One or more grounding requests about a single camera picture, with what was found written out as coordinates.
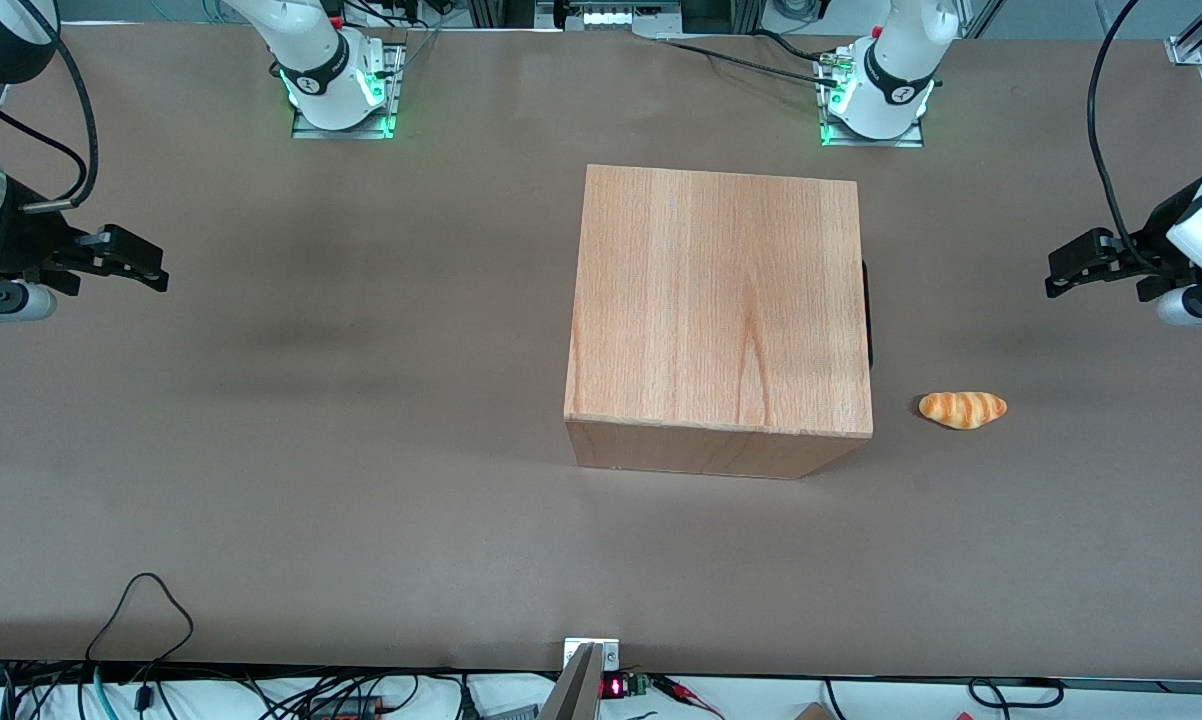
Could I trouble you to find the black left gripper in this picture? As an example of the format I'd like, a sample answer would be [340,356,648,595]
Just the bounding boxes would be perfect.
[1045,228,1200,303]

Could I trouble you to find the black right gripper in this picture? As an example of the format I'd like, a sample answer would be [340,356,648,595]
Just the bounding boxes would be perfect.
[0,226,170,299]

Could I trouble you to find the light wooden drawer cabinet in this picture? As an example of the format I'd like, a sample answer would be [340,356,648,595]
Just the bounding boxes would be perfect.
[564,165,874,481]

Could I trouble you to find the striped toy bread roll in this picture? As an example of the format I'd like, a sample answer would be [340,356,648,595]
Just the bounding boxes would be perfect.
[919,391,1008,431]

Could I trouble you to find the black box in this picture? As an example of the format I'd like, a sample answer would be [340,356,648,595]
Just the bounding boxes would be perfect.
[681,0,762,31]

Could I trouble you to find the white lit device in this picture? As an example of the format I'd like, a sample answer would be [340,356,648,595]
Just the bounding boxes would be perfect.
[561,0,684,39]

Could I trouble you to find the red black clip leads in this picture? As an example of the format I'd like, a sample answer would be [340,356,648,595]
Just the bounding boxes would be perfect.
[651,675,727,720]

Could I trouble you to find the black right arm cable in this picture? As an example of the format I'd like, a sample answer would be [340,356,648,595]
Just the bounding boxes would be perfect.
[19,0,100,212]
[0,82,90,191]

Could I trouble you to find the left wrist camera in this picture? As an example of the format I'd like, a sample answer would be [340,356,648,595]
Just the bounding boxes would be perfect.
[1156,285,1202,330]

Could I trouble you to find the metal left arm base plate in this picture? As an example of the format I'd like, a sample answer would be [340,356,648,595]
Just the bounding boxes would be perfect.
[818,45,925,149]

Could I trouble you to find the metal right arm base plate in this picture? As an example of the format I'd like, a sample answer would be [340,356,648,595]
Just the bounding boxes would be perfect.
[292,40,407,140]

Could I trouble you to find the black looped table cable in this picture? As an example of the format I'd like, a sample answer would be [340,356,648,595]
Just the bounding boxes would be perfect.
[85,573,196,713]

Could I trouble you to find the black cable to arm base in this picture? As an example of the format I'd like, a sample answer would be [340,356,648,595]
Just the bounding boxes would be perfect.
[651,35,842,83]

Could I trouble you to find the aluminium frame extrusion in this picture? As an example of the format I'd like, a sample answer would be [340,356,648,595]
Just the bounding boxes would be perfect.
[466,0,562,29]

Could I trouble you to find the black coiled floor cable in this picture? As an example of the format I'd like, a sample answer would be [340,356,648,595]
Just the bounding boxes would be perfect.
[966,678,1065,710]

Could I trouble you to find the aluminium camera mount beam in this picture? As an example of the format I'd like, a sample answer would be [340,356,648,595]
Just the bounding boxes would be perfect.
[539,642,604,720]

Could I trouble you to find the silver mount bracket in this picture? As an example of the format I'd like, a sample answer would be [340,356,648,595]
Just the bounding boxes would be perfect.
[564,637,622,672]

